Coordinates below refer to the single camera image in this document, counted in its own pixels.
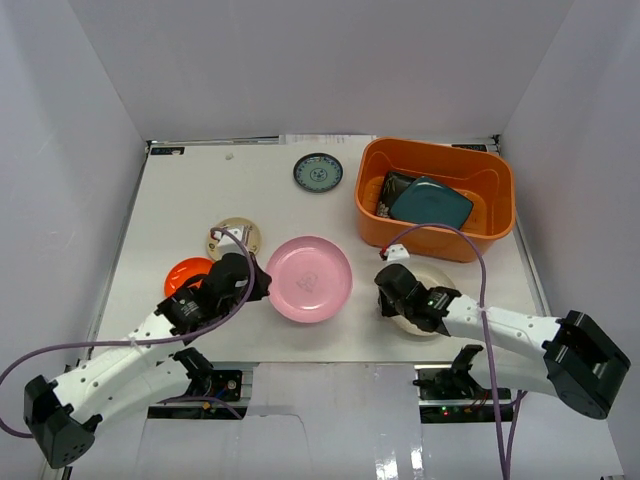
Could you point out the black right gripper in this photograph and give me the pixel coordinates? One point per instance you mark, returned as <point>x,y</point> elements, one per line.
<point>385,309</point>

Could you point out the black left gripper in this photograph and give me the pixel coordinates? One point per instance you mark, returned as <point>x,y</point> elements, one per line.
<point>255,282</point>

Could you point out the beige patterned round plate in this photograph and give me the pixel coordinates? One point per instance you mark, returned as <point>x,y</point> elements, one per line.
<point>253,239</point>

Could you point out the pink round plate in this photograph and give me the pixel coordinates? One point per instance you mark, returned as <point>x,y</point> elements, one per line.
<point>312,279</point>

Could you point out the small orange round plate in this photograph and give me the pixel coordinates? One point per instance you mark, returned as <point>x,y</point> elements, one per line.
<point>190,271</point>

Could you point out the teal square plate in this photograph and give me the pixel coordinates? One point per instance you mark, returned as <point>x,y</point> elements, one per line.
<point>428,201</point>

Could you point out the black floral square plate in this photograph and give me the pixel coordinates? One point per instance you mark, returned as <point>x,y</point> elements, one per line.
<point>393,186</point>

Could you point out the blue floral round plate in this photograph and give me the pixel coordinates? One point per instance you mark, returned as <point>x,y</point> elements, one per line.
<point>318,172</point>

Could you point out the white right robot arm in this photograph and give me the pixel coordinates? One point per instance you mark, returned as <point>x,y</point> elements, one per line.
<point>569,357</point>

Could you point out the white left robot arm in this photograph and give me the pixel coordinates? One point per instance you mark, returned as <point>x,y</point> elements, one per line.
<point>156,362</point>

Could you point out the black label sticker right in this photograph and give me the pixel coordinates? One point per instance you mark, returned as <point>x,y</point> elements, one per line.
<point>472,147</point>

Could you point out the black label sticker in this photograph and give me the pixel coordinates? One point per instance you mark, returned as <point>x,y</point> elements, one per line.
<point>472,147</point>
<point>166,151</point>

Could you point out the black label sticker left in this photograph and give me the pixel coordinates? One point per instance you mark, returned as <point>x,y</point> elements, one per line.
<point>166,151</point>

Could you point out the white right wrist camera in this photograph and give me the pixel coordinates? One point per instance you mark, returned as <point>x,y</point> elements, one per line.
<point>395,253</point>

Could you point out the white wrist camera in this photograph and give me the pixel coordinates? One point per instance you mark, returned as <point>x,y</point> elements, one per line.
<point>229,241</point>
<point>395,253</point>

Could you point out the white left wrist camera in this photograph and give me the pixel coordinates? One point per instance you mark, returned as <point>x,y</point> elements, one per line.
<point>229,241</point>

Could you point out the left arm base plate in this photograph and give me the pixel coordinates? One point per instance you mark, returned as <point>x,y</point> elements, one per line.
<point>215,398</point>

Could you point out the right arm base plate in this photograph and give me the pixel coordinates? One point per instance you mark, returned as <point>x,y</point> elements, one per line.
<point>446,397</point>

